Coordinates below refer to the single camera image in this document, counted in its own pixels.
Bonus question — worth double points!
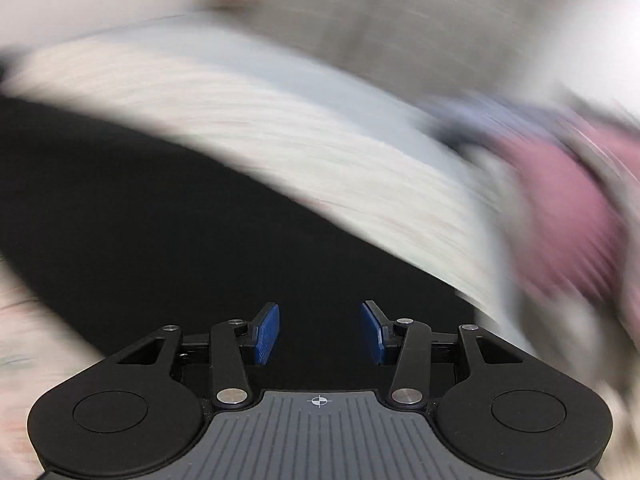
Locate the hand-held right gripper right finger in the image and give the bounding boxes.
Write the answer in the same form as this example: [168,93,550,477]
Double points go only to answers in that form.
[361,300,538,407]

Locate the blue-grey blanket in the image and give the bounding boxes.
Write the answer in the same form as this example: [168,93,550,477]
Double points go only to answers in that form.
[425,97,556,148]

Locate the grey star curtain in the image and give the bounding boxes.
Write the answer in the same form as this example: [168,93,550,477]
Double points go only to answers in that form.
[215,0,556,103]

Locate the pink pillow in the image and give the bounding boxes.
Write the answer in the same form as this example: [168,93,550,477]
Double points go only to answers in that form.
[500,127,631,306]

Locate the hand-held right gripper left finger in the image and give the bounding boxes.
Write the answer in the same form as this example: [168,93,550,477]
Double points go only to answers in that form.
[102,302,281,408]

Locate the black pants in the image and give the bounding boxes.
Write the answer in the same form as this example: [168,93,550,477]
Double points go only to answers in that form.
[0,94,483,396]

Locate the floral bed sheet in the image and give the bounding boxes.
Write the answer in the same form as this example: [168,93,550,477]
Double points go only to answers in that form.
[0,42,506,323]

